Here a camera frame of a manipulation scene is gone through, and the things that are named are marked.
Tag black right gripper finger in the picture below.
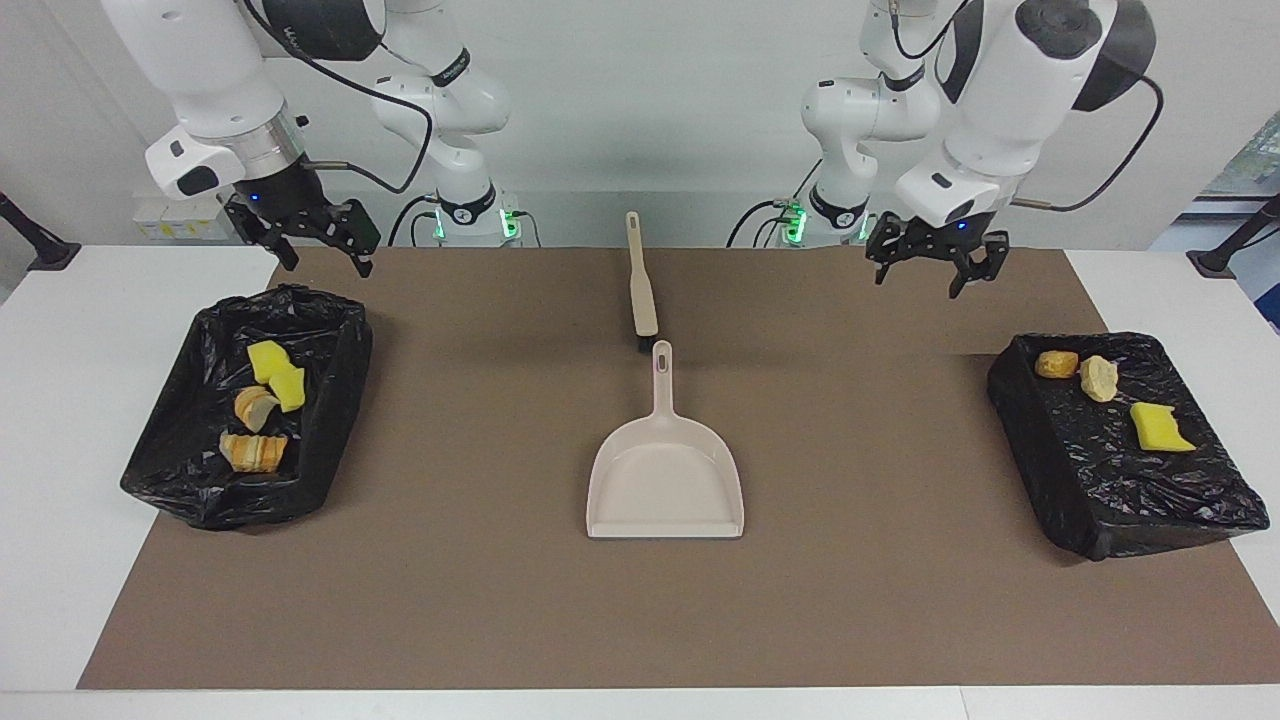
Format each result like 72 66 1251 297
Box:
224 195 300 272
322 200 382 279

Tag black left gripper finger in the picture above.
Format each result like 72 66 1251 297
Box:
947 230 1011 300
865 212 916 287

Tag toy croissant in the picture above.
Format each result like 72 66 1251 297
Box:
219 432 290 473
1079 355 1120 404

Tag pale striped bread piece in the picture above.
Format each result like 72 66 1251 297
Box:
234 385 282 433

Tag beige hand brush black bristles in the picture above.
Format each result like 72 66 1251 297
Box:
625 211 662 353

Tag beige plastic dustpan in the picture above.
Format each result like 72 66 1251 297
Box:
586 340 746 541

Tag crumpled black bag lined bin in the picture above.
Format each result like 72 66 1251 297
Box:
121 284 374 532

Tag boxy black bag lined bin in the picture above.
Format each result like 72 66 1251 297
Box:
986 332 1271 562

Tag blue framed glass panel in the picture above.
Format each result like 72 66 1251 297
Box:
1148 105 1280 331

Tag brown table mat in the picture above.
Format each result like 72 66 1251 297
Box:
77 247 1280 691

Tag black base cable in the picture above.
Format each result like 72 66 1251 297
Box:
387 195 441 248
727 198 801 248

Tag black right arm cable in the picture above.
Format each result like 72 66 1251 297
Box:
240 0 435 196

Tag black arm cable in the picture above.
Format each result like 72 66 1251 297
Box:
890 0 1167 213
240 0 435 196

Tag white wall socket box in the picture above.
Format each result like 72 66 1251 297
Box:
132 192 241 242

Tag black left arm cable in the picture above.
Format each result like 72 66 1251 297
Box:
890 0 1167 213

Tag black camera stand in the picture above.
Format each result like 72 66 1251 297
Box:
1186 192 1280 279
0 192 82 272

